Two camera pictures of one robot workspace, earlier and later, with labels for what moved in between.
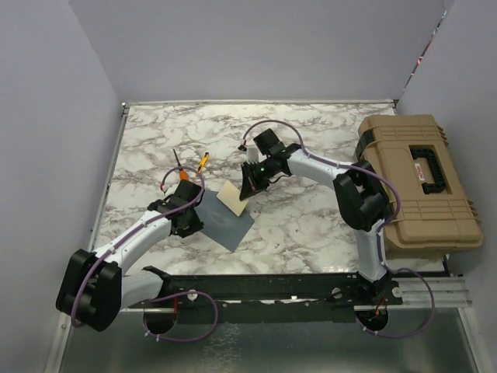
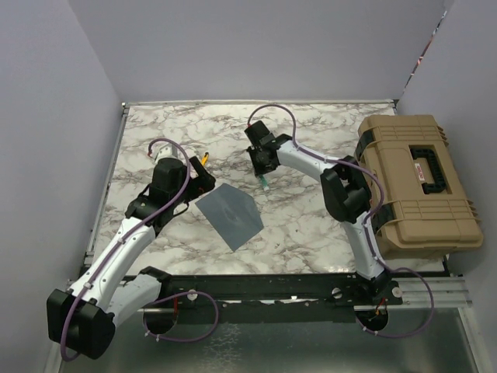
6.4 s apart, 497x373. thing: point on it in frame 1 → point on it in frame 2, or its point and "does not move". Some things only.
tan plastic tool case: x=414 y=151 does not move
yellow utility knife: x=203 y=162 does not move
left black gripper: x=196 y=225 → x=203 y=183
